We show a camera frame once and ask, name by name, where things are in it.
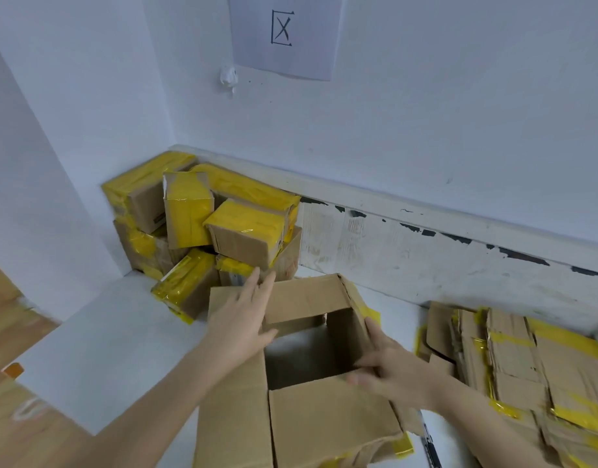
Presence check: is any person's right hand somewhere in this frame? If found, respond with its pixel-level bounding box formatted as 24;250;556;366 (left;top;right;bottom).
347;317;448;412

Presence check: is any white cord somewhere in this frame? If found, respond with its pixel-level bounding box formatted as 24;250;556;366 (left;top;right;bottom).
11;396;52;423

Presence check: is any brown cardboard box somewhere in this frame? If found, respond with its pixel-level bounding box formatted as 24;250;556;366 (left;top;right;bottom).
194;274;425;468

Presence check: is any black metal tool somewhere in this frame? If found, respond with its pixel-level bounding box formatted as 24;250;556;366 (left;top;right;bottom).
420;423;438;468

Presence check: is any person's left hand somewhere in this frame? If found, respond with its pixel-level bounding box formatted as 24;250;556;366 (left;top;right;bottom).
207;267;280;373

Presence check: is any person's left forearm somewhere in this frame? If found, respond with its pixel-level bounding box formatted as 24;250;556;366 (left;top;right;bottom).
72;343;246;468

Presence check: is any white wall hook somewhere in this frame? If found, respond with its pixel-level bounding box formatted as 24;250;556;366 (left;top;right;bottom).
218;66;239;96

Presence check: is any pile of yellow-taped cardboard boxes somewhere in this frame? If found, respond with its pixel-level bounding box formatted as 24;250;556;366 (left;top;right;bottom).
102;151;303;326

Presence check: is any stack of flattened cardboard sheets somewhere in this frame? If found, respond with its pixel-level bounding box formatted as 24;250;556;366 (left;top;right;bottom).
415;301;598;468

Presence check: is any person's right forearm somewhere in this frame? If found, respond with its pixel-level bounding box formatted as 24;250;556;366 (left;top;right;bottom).
433;377;565;468

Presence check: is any white paper sign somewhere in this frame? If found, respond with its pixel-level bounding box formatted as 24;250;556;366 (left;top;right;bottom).
228;0;344;82

